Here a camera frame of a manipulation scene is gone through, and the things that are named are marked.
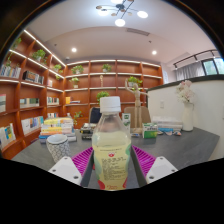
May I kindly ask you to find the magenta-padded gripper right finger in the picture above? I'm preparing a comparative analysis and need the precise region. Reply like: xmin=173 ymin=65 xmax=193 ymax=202
xmin=130 ymin=145 xmax=179 ymax=188

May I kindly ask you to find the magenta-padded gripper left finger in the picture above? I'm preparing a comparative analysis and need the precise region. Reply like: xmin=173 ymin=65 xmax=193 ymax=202
xmin=48 ymin=146 xmax=96 ymax=188

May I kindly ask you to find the clear bottle with yellow drink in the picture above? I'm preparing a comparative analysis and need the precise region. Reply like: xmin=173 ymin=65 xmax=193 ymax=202
xmin=91 ymin=96 xmax=133 ymax=192

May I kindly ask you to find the white patterned mug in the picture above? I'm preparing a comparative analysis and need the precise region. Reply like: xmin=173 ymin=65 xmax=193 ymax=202
xmin=45 ymin=133 xmax=72 ymax=164

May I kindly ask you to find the small green white box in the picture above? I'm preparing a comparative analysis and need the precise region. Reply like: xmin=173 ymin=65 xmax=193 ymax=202
xmin=142 ymin=122 xmax=159 ymax=139

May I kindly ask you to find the stack of colourful books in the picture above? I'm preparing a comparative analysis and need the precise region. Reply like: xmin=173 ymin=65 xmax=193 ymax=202
xmin=38 ymin=116 xmax=76 ymax=144

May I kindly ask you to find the stack of dark books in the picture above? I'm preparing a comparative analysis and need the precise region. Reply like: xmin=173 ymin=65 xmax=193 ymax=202
xmin=79 ymin=122 xmax=95 ymax=139

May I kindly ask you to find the stack of white papers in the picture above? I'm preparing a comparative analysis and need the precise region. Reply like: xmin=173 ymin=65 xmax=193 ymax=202
xmin=151 ymin=115 xmax=184 ymax=132

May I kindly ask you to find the tan chair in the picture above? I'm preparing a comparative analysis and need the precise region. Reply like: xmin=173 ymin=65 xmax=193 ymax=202
xmin=123 ymin=105 xmax=152 ymax=129

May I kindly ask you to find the tall green white carton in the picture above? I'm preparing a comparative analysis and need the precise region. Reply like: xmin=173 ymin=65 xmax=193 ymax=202
xmin=121 ymin=112 xmax=132 ymax=134

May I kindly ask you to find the white vase with pink flowers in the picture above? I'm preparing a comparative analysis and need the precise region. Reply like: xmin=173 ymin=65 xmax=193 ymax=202
xmin=175 ymin=79 xmax=196 ymax=132

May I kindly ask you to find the wooden artist mannequin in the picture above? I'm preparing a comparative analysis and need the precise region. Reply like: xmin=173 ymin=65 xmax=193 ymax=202
xmin=124 ymin=79 xmax=149 ymax=134

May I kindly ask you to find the wooden shelf unit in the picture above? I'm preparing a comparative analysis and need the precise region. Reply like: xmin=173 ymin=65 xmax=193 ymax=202
xmin=0 ymin=29 xmax=165 ymax=160

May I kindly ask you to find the grey sheer curtain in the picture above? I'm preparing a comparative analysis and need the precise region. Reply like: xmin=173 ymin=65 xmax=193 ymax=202
xmin=175 ymin=61 xmax=205 ymax=82

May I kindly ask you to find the window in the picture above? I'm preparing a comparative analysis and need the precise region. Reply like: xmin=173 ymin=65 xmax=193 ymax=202
xmin=202 ymin=57 xmax=224 ymax=76

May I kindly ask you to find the ceiling air vent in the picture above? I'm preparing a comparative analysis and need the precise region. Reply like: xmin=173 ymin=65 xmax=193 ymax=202
xmin=125 ymin=27 xmax=151 ymax=37

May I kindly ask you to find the branched ceiling lamp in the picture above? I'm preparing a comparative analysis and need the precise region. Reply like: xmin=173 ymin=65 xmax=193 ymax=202
xmin=95 ymin=0 xmax=149 ymax=28

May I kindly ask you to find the black track light rail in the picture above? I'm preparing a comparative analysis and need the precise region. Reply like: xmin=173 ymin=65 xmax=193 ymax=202
xmin=172 ymin=49 xmax=221 ymax=69

